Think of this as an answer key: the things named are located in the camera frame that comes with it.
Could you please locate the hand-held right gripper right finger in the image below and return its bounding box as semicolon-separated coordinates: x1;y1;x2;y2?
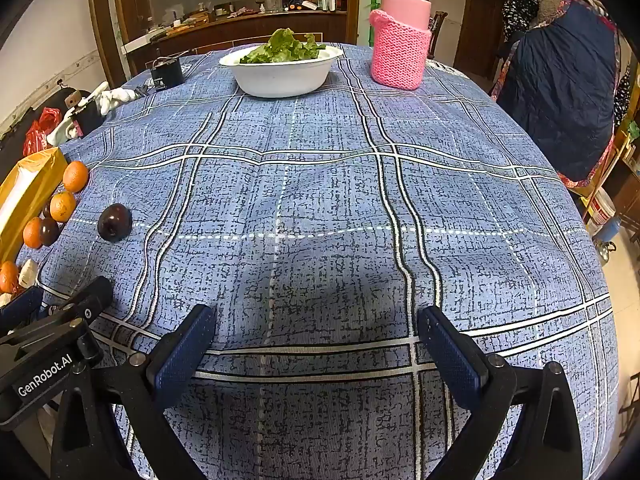
417;306;584;480

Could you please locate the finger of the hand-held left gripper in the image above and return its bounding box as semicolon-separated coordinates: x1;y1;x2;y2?
47;276;115;333
0;286;45;333

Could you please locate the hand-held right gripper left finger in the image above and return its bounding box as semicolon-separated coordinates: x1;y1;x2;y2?
50;304;217;480

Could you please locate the orange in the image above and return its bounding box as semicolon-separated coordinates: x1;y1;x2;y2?
0;261;20;294
50;191;77;223
23;217;45;249
62;161;89;193

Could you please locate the white tray with yellow tape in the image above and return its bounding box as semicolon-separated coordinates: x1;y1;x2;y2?
0;147;68;263

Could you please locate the black sofa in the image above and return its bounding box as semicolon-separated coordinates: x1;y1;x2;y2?
0;87;76;171

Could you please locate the red plastic bag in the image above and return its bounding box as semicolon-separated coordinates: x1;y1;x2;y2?
22;107;63;157

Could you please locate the white plush toy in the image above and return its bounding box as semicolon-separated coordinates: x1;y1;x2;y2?
90;81;143;117

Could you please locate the white bucket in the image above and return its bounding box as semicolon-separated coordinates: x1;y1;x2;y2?
585;189;617;236

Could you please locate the blue plaid tablecloth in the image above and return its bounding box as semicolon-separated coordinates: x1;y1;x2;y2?
15;42;618;480

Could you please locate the black power adapter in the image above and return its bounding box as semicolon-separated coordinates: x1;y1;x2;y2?
151;57;186;92

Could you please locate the white bowl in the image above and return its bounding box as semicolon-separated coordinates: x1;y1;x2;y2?
218;44;345;99

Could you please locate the dark quilted coat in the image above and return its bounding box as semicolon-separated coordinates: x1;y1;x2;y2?
492;0;626;188

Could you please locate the pink knitted bottle sleeve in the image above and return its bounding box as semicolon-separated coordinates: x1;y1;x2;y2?
369;9;433;91

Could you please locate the wooden counter cabinet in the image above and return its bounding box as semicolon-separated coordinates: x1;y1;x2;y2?
122;10;348;76

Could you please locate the green lettuce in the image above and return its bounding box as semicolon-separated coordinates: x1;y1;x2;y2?
239;28;328;65

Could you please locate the wooden chair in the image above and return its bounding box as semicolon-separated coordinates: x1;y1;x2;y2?
427;10;449;61

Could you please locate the wooden door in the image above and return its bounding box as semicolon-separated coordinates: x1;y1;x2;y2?
467;0;513;81

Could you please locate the pink steel-capped bottle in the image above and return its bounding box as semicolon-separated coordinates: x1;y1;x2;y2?
382;0;432;31

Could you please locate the floral garment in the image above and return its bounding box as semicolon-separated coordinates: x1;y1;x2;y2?
501;0;551;43

